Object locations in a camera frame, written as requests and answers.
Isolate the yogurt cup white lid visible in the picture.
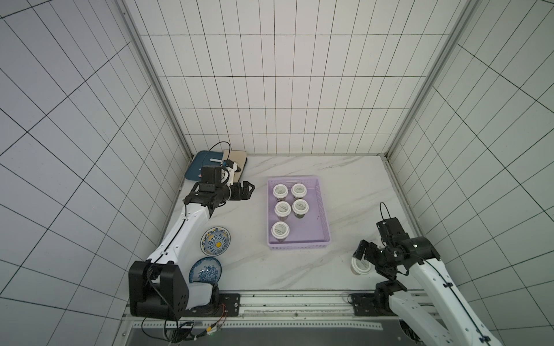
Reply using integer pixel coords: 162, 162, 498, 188
274, 200, 291, 221
272, 184, 289, 202
271, 221, 290, 242
291, 199, 310, 219
290, 183, 307, 200
351, 257, 374, 275

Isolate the purple perforated plastic basket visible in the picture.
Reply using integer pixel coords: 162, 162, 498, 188
267, 176, 331, 250

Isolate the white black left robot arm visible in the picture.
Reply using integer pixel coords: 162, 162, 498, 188
128, 181, 255, 321

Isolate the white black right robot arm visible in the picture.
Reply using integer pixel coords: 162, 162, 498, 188
349, 237, 501, 345

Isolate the dark teal tray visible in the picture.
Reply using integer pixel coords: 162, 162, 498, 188
185, 151, 223, 181

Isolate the yellow blue patterned plate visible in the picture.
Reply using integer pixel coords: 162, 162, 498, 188
200, 226, 232, 257

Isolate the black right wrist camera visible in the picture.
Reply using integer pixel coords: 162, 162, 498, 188
377, 217, 410, 246

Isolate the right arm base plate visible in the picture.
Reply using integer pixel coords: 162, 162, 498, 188
347, 293, 382, 317

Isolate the aluminium rail frame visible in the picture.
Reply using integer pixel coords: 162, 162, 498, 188
114, 289, 447, 346

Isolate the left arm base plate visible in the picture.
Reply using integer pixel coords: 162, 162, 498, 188
186, 293, 241, 317

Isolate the black base cable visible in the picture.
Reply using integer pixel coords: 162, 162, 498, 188
140, 317, 193, 346

